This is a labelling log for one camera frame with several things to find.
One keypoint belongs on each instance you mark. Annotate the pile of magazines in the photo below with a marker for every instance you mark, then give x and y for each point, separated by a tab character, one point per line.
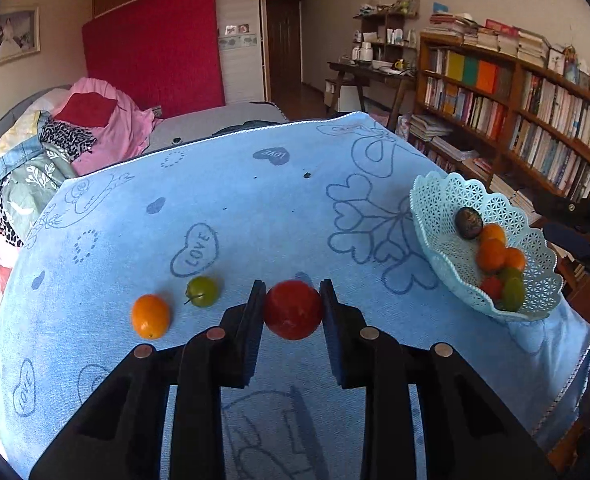
427	127

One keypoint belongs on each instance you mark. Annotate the small oval orange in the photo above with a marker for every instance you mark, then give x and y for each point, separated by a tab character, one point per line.
495	232

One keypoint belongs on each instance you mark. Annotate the floral quilt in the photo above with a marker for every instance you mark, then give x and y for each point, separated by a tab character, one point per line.
30	170

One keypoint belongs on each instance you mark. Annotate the yellow-green tomato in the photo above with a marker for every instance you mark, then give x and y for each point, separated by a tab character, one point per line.
202	291
510	274
514	294

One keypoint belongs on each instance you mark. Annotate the large round orange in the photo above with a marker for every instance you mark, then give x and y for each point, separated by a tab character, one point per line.
491	256

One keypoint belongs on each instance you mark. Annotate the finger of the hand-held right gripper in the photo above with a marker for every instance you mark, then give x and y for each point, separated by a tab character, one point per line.
565	206

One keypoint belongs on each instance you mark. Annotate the red tomato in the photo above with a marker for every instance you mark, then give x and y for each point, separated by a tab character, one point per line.
293	310
491	287

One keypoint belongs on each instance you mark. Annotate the round mandarin orange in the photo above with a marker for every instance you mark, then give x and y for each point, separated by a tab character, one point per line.
516	259

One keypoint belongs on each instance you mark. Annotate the light blue lattice basket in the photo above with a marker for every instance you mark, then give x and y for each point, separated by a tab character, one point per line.
435	200

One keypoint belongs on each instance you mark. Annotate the wooden bookshelf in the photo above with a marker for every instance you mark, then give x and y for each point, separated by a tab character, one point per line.
515	105

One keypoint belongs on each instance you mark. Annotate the pink blanket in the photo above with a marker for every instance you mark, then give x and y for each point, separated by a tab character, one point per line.
115	125

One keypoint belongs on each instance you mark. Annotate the small orange kumquat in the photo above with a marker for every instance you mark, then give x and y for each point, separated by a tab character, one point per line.
150	316

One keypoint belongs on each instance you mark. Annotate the blue printed towel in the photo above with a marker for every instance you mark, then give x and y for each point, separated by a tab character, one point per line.
225	210

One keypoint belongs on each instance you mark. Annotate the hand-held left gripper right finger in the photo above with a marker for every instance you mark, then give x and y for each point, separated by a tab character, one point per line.
331	330

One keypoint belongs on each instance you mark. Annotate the white printed bag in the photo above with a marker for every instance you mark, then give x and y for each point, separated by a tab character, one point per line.
404	127

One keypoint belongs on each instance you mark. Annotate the small wooden desk shelf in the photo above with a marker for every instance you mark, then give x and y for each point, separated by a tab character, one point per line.
382	30

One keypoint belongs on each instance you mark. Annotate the framed wall photo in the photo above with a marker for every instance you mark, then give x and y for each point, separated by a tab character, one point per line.
5	40

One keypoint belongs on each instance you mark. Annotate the white storage box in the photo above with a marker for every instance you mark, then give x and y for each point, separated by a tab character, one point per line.
347	95

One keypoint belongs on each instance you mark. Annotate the small picture frame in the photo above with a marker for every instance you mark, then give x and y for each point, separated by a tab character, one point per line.
407	5

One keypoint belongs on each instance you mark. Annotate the wooden desk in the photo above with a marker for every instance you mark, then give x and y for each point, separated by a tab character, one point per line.
370	72

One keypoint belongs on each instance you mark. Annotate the stack of books atop bookshelf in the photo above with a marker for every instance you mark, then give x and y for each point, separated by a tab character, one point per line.
495	35

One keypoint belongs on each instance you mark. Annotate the dark wooden door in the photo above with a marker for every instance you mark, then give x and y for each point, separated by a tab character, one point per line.
285	45

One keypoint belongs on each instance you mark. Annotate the white thermos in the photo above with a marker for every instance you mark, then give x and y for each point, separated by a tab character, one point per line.
365	51

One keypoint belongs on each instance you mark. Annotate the dark green cloth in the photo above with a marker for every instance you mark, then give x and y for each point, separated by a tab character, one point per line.
245	127

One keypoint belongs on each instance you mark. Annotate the small brown patterned box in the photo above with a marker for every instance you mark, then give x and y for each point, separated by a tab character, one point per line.
156	110

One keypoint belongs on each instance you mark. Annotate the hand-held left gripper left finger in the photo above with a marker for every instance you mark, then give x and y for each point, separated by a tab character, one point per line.
252	330

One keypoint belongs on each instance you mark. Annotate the wooden wardrobe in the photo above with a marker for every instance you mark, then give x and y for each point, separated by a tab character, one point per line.
240	70

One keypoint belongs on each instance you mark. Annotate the stack of white books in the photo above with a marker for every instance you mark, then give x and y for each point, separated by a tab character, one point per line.
515	195

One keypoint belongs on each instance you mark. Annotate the rows of shelved books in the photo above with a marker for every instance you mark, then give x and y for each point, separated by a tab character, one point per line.
475	105

